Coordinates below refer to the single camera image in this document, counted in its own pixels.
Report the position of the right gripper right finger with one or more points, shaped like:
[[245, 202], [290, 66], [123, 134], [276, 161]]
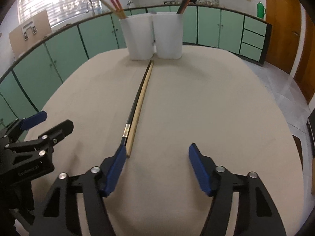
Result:
[[257, 213]]

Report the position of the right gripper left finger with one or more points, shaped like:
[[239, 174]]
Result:
[[58, 214]]

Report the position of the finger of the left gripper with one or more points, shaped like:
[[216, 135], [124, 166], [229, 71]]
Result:
[[33, 121], [56, 134]]

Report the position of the black chopstick silver band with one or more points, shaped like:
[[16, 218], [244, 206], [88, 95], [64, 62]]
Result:
[[133, 108]]

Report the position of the plain bamboo chopstick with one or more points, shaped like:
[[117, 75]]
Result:
[[133, 128]]

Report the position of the red orange patterned chopstick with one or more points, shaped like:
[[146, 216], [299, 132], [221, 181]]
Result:
[[117, 9]]

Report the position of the green lower kitchen cabinets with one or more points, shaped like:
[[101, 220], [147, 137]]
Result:
[[36, 75]]

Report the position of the cardboard board on counter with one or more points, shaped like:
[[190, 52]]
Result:
[[29, 33]]

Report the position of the sink faucet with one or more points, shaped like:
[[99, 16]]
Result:
[[90, 8]]

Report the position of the left white holder cup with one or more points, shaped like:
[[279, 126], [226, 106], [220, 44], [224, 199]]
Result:
[[137, 32]]

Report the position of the white holder cup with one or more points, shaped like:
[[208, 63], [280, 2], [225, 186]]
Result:
[[137, 32], [168, 34]]

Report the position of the bamboo chopstick in cup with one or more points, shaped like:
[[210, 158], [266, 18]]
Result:
[[108, 6]]

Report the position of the right white holder cup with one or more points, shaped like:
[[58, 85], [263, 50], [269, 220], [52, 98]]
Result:
[[168, 34]]

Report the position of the green thermos bottle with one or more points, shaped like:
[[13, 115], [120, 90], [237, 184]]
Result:
[[261, 10]]

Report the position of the left wooden door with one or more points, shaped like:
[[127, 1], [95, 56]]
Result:
[[285, 18]]

